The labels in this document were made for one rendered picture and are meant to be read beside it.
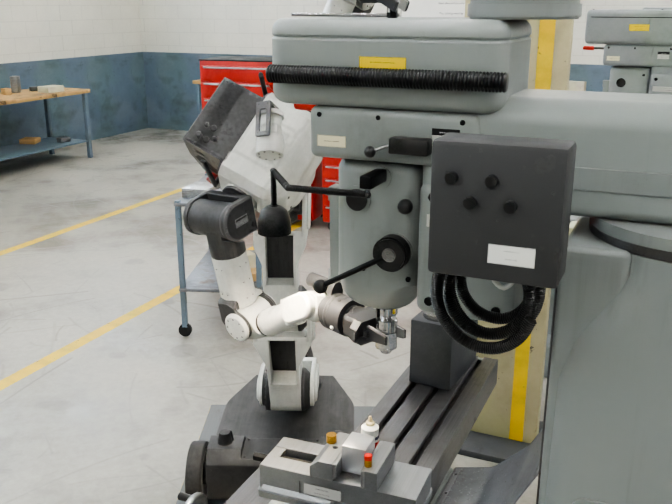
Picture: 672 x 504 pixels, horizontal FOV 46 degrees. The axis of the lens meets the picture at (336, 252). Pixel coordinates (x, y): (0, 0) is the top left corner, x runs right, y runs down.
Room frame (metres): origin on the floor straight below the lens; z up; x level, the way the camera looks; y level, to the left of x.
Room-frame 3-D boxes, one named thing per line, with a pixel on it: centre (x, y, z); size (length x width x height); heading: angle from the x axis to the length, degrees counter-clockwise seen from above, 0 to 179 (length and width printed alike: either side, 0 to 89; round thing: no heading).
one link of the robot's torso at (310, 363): (2.45, 0.16, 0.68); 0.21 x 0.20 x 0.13; 179
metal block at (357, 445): (1.45, -0.05, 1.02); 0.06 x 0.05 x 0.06; 158
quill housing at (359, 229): (1.58, -0.11, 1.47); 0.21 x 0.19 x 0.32; 156
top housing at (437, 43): (1.58, -0.12, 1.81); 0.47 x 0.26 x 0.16; 66
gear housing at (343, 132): (1.57, -0.15, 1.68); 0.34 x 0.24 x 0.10; 66
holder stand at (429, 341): (2.05, -0.31, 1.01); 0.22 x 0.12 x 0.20; 152
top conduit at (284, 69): (1.44, -0.08, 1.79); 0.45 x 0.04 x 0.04; 66
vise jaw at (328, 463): (1.47, 0.00, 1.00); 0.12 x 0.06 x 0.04; 158
